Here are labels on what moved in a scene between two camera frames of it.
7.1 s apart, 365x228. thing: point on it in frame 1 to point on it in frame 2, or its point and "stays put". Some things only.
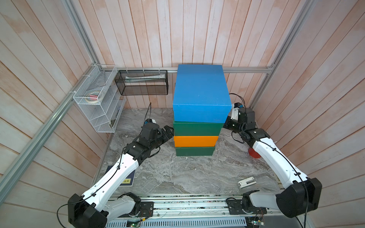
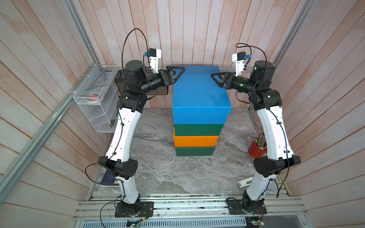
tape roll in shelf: (92, 97) stays put
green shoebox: (195, 151) stays put
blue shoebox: (201, 94) stays put
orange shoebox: (195, 141) stays put
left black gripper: (162, 132) to (170, 71)
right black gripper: (226, 121) to (231, 77)
